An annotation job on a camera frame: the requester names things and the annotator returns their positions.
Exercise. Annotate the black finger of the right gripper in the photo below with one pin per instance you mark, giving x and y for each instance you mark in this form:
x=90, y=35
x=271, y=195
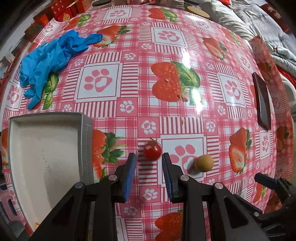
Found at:
x=266, y=181

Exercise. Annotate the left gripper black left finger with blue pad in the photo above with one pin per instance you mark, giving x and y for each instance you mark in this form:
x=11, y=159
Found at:
x=115, y=188

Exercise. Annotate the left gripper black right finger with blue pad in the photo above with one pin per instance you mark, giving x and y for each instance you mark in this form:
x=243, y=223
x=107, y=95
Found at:
x=183, y=189

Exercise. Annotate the red tomato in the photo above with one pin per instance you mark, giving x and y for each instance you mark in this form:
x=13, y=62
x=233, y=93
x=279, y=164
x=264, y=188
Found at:
x=152, y=150

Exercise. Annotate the small kiwi in cluster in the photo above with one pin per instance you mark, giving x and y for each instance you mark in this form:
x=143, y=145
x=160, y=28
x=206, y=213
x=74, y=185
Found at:
x=204, y=163

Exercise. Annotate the white rectangular tray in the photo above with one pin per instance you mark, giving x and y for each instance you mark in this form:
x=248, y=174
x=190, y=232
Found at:
x=48, y=153

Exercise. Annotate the black smartphone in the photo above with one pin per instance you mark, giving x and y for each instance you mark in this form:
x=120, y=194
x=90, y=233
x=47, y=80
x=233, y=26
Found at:
x=262, y=102

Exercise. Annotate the pink plastic stool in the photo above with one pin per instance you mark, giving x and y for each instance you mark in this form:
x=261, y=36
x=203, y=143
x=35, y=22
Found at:
x=8, y=201

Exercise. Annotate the pink strawberry tablecloth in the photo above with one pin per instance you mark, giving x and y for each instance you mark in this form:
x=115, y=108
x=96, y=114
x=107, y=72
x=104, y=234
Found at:
x=183, y=81

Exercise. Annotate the blue rubber gloves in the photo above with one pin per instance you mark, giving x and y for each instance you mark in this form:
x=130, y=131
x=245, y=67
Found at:
x=50, y=58

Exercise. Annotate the grey blanket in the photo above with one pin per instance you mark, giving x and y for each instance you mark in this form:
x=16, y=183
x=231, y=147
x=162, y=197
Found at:
x=248, y=20

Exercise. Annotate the round wooden coaster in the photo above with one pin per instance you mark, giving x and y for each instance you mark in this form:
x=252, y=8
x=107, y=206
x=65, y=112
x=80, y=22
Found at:
x=197, y=11

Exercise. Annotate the red gift box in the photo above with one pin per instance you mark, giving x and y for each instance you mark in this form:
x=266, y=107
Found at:
x=63, y=10

